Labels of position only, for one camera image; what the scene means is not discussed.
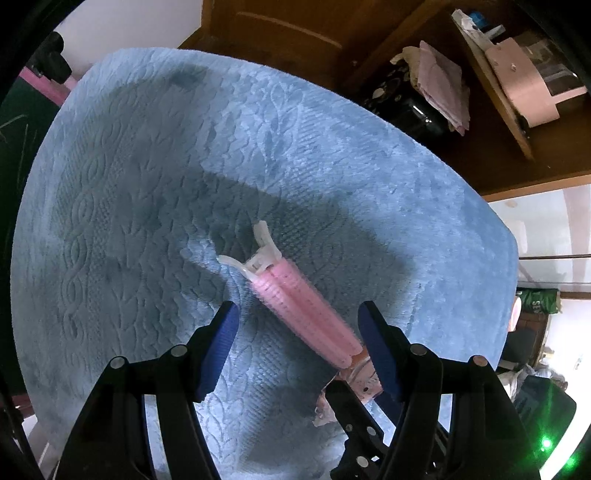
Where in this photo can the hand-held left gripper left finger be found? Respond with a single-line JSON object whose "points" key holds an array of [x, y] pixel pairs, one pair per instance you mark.
{"points": [[221, 350]]}

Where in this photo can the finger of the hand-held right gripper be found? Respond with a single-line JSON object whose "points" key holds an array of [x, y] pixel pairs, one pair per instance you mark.
{"points": [[358, 429]]}

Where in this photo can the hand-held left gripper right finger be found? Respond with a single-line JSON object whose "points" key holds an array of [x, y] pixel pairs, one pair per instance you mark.
{"points": [[378, 355]]}

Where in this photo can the pink hair clip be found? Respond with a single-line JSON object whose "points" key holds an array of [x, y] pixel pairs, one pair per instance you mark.
{"points": [[300, 309]]}

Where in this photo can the green bag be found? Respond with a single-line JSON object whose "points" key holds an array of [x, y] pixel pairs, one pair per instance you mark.
{"points": [[538, 302]]}

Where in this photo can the black chair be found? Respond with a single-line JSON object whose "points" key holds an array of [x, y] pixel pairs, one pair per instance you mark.
{"points": [[549, 406]]}

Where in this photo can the blue plush blanket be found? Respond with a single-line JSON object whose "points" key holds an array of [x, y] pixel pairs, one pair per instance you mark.
{"points": [[138, 184]]}

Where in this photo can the black dotted bag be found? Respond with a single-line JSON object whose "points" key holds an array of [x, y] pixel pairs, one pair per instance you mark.
{"points": [[406, 110]]}

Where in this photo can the folded pinkish cloth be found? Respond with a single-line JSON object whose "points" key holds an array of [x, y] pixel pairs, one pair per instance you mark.
{"points": [[441, 87]]}

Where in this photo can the pink box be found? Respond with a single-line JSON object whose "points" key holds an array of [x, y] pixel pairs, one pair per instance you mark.
{"points": [[526, 87]]}

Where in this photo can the brown wooden cabinet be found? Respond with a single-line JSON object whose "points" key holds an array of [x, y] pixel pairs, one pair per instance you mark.
{"points": [[300, 27]]}

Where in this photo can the black clamp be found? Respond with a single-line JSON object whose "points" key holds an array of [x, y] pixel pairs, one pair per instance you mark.
{"points": [[51, 57]]}

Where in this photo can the dark chalkboard with pink frame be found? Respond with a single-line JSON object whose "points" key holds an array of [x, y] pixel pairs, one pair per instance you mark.
{"points": [[16, 138]]}

